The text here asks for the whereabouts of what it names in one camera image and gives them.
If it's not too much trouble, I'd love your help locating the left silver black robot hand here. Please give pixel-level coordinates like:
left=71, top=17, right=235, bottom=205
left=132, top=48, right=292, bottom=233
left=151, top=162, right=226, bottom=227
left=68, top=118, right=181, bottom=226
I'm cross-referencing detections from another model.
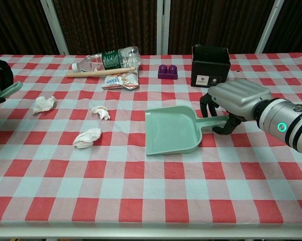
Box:
left=0, top=57, right=14, bottom=106

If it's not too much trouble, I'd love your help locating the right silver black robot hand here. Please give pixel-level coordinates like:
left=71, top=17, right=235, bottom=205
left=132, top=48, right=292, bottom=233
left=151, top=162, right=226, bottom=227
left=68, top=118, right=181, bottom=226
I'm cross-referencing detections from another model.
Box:
left=199, top=79, right=272, bottom=135

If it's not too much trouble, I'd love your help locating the green hand brush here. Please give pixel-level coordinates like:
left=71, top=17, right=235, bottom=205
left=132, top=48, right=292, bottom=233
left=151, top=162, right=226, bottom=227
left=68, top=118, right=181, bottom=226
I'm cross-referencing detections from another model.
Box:
left=0, top=80, right=23, bottom=99

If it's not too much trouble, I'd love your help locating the green dustpan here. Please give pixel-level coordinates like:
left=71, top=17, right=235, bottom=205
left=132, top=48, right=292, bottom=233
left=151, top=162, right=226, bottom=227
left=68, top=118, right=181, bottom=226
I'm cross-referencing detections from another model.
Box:
left=145, top=105, right=229, bottom=156

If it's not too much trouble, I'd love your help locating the black open cardboard box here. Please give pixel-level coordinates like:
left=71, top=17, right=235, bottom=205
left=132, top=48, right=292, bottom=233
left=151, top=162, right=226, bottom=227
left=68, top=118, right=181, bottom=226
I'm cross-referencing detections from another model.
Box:
left=190, top=44, right=231, bottom=89

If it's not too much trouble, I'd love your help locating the purple toy building block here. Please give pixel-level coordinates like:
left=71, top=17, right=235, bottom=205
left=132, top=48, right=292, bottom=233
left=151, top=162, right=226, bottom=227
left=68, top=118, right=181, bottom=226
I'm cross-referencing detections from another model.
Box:
left=157, top=64, right=178, bottom=80

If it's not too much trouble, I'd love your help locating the wooden stick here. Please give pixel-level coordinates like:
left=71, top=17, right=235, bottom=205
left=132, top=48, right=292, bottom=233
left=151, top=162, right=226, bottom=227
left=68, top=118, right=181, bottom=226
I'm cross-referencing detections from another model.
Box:
left=65, top=66, right=136, bottom=78

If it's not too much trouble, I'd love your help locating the clear plastic water bottle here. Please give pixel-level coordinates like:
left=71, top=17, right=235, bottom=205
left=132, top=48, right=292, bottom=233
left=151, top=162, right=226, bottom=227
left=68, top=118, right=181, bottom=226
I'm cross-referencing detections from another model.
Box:
left=71, top=46, right=142, bottom=73

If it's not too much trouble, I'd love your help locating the crumpled snack packet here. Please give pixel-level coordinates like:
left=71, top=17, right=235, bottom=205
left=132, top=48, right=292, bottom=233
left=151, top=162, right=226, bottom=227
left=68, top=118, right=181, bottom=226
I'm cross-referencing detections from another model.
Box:
left=101, top=67, right=140, bottom=90

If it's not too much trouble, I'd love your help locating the red white checkered tablecloth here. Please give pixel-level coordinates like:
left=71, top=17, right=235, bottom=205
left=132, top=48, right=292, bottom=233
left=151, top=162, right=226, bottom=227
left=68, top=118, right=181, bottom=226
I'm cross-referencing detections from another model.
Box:
left=0, top=53, right=302, bottom=228

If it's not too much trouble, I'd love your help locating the white partition frame post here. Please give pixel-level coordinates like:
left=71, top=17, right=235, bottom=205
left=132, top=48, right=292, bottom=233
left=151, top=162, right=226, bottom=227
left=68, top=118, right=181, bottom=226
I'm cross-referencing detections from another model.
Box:
left=40, top=0, right=70, bottom=55
left=255, top=0, right=285, bottom=54
left=157, top=0, right=170, bottom=55

